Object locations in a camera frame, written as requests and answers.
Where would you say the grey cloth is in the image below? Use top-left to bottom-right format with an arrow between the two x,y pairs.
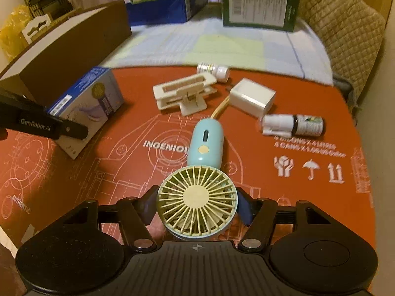
333,74 -> 365,111

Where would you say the white cutout board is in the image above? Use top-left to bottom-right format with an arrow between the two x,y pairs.
22,14 -> 54,45

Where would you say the large blue box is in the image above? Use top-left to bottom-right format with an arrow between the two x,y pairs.
126,0 -> 209,27

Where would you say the white clip stand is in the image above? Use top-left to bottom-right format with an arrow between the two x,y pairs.
153,73 -> 218,116

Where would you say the brown storage box white inside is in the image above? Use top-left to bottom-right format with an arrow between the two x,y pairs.
0,0 -> 133,105

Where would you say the brown spray bottle white cap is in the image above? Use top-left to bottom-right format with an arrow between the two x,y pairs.
261,113 -> 326,138

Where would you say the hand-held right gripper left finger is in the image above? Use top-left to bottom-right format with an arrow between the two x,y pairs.
59,186 -> 159,252

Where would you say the blue white carton box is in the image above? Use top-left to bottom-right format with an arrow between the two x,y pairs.
45,66 -> 124,160

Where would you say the pale handheld fan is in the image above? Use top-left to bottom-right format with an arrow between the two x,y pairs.
157,95 -> 239,241

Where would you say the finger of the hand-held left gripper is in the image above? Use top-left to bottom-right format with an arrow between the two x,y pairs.
58,118 -> 88,141

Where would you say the white charger adapter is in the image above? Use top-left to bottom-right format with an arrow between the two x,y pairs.
230,78 -> 276,118

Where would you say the dark green carton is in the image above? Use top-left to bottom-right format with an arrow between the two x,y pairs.
221,0 -> 300,33

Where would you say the red printed cardboard sheet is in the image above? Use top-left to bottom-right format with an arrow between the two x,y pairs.
0,65 -> 380,253

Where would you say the small white bottle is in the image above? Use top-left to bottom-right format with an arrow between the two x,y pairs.
197,62 -> 230,83

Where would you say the yellow plastic bag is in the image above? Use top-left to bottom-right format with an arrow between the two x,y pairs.
0,4 -> 31,59

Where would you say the beige quilted chair cover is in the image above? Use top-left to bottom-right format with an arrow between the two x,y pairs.
296,0 -> 386,111

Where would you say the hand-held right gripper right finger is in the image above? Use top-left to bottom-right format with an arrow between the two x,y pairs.
236,188 -> 337,252

